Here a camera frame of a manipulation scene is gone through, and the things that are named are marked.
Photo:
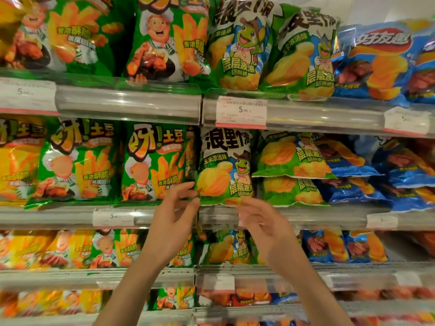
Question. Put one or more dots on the shelf row of bags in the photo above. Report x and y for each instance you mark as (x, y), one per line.
(85, 40)
(170, 298)
(112, 249)

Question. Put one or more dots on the person's right hand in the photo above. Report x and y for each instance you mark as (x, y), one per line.
(272, 237)

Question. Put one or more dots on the person's right forearm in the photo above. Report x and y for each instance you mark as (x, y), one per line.
(316, 298)

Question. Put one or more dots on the green chicken snack packet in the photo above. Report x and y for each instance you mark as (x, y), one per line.
(153, 166)
(78, 166)

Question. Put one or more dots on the person's left forearm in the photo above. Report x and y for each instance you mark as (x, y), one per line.
(129, 298)

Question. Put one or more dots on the green frog chip bags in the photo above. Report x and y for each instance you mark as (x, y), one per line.
(289, 156)

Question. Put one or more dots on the yellow steak snack packet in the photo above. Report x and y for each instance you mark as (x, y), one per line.
(8, 16)
(17, 166)

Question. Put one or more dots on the person's left hand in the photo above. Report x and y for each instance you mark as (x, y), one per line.
(170, 230)

